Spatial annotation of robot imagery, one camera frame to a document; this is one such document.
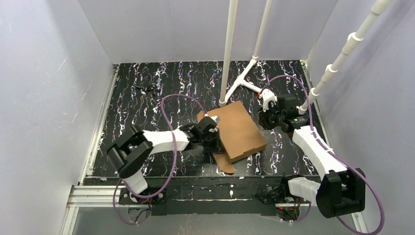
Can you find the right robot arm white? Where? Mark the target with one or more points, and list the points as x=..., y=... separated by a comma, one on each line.
x=341, y=191

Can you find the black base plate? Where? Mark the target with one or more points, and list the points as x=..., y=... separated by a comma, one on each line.
x=219, y=195

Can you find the small black clip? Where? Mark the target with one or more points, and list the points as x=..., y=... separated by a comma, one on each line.
x=151, y=89

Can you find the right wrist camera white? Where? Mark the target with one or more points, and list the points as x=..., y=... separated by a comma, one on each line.
x=268, y=99

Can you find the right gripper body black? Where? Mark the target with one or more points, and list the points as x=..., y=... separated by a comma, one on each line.
x=272, y=117

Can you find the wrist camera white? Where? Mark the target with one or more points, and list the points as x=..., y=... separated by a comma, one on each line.
x=268, y=99
x=211, y=119

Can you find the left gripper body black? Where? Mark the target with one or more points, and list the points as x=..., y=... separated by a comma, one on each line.
x=213, y=140

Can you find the brown cardboard box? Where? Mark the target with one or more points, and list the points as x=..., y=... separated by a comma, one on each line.
x=239, y=135

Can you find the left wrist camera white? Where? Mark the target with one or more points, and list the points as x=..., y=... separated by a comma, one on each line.
x=211, y=119

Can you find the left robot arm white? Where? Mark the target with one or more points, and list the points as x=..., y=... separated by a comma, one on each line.
x=128, y=153

